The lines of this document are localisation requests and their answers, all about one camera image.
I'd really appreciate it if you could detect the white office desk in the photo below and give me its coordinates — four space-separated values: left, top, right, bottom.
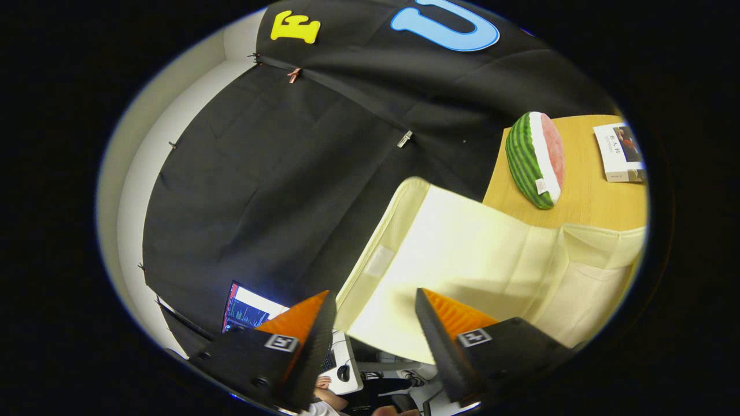
316 329 364 396

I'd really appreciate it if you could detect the cream fabric storage box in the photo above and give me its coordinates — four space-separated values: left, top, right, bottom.
334 176 647 365

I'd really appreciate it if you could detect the watermelon slice plush toy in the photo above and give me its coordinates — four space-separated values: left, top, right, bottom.
505 112 566 210

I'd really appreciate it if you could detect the white portrait cover book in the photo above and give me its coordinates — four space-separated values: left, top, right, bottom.
593 122 648 184

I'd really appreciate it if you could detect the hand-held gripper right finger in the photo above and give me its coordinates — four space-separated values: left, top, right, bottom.
415 288 577 404

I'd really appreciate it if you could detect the black backdrop cloth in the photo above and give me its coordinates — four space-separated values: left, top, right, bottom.
142 0 618 360

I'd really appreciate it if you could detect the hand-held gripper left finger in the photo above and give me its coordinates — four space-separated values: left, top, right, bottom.
190 291 338 413

